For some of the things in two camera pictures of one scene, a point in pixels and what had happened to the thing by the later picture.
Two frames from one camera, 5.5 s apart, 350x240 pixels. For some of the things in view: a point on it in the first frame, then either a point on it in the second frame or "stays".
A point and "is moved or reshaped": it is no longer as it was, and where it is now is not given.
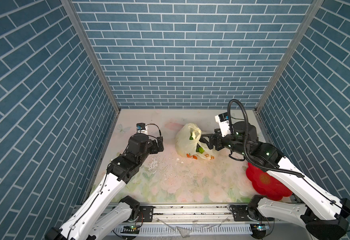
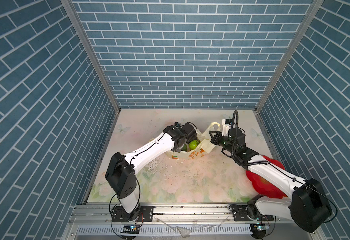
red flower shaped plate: (265, 184) stays
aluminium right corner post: (309, 16) stays
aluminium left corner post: (90, 52) stays
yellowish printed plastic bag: (187, 143) is moved or reshaped
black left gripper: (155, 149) -> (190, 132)
